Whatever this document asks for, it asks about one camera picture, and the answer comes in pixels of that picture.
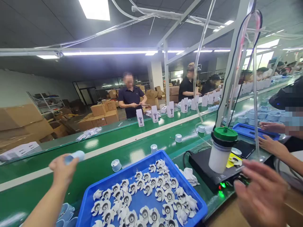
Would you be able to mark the cluster of blue shells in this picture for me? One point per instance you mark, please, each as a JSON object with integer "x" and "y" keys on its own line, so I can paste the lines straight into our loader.
{"x": 66, "y": 214}

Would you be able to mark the white cylinder with green cap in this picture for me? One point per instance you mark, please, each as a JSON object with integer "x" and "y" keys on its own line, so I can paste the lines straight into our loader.
{"x": 220, "y": 153}

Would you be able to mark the metal storage shelf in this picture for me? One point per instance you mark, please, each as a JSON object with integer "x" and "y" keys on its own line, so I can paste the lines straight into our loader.
{"x": 45, "y": 101}

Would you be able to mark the white cloth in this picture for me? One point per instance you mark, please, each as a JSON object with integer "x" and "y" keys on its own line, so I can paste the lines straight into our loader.
{"x": 190, "y": 176}

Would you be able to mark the grey metal overhead frame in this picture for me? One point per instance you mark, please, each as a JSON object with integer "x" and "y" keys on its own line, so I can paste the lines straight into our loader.
{"x": 94, "y": 49}

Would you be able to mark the person's left hand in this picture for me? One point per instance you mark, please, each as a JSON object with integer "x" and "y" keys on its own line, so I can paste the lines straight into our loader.
{"x": 62, "y": 168}

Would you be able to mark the heap of pale blue housings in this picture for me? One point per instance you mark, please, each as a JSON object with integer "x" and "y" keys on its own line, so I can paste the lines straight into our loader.
{"x": 265, "y": 115}

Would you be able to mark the person's right hand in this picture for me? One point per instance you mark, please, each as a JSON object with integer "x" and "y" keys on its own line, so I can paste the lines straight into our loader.
{"x": 265, "y": 196}

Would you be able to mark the white round cap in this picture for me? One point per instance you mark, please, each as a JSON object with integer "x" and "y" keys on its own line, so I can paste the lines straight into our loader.
{"x": 236, "y": 151}

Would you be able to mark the person's left fingers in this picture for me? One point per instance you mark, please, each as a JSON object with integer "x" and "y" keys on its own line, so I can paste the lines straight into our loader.
{"x": 71, "y": 159}

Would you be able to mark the small blue plastic tray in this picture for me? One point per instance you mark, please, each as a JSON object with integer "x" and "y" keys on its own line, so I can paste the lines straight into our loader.
{"x": 246, "y": 131}

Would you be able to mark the pile of brown shipping cartons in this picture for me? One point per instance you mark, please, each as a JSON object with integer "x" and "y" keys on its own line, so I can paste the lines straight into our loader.
{"x": 104, "y": 115}

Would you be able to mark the square ceiling light panel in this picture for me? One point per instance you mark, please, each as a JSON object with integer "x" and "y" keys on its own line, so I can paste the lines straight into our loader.
{"x": 94, "y": 9}

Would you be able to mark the large blue plastic tray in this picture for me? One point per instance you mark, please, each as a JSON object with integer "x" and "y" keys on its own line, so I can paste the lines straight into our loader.
{"x": 113, "y": 189}

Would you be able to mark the pile of clear plastic packets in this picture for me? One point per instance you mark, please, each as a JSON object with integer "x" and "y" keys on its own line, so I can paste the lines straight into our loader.
{"x": 90, "y": 134}

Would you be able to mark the stack of flat brown cartons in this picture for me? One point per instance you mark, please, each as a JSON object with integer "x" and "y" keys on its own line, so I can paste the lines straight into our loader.
{"x": 21, "y": 123}

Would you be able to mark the yellow holder with impeller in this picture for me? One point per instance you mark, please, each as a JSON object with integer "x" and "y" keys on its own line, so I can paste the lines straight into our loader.
{"x": 233, "y": 162}

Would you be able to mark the green conveyor belt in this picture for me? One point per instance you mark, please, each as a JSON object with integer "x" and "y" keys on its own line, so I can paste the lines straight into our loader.
{"x": 142, "y": 137}

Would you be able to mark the white fan product box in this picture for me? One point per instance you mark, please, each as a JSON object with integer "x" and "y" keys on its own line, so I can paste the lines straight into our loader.
{"x": 154, "y": 114}
{"x": 170, "y": 110}
{"x": 139, "y": 118}

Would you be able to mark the black flat pad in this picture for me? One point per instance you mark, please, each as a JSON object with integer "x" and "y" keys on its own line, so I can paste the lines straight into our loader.
{"x": 247, "y": 149}

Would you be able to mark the black box machine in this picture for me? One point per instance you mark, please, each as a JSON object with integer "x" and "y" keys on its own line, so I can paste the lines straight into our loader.
{"x": 203, "y": 166}

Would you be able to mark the light blue cylindrical housing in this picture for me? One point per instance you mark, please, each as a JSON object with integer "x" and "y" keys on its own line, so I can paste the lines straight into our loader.
{"x": 154, "y": 148}
{"x": 201, "y": 129}
{"x": 79, "y": 155}
{"x": 116, "y": 165}
{"x": 178, "y": 138}

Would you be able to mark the row of white cartons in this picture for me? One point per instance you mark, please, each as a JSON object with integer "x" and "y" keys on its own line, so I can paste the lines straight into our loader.
{"x": 203, "y": 100}

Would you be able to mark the flat white printed sheets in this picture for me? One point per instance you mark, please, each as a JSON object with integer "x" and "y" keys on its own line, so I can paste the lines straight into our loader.
{"x": 16, "y": 151}

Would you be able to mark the long tube light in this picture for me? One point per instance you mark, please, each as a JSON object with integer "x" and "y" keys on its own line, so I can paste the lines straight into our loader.
{"x": 106, "y": 53}

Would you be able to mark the batch of white fan impellers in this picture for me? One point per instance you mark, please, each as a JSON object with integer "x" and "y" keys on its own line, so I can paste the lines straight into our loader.
{"x": 146, "y": 201}

